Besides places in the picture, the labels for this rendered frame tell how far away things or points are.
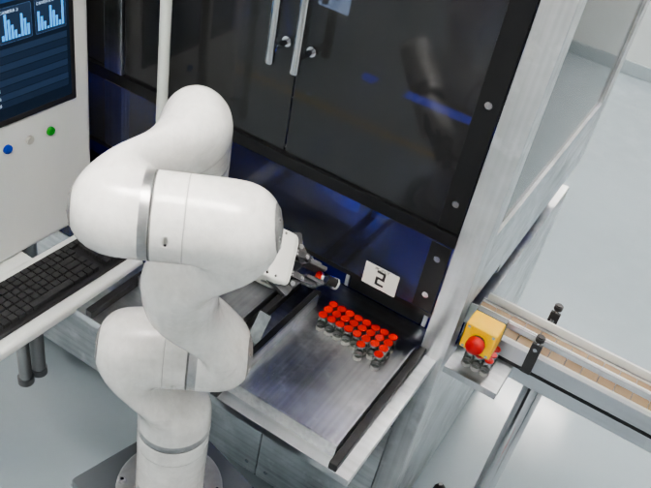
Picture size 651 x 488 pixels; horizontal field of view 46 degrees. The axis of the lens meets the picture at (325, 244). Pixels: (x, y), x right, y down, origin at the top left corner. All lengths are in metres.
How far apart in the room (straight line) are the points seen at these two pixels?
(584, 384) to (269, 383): 0.69
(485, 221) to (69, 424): 1.63
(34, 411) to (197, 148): 1.93
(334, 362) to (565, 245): 2.41
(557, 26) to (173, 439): 0.91
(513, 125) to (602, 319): 2.25
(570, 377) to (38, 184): 1.31
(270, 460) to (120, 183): 1.63
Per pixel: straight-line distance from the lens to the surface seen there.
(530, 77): 1.39
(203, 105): 0.91
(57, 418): 2.70
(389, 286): 1.71
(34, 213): 2.00
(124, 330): 1.15
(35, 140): 1.90
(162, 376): 1.16
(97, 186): 0.82
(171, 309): 0.95
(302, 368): 1.67
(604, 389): 1.81
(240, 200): 0.81
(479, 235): 1.55
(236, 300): 1.79
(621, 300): 3.75
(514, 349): 1.80
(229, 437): 2.41
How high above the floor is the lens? 2.09
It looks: 37 degrees down
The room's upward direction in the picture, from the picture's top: 12 degrees clockwise
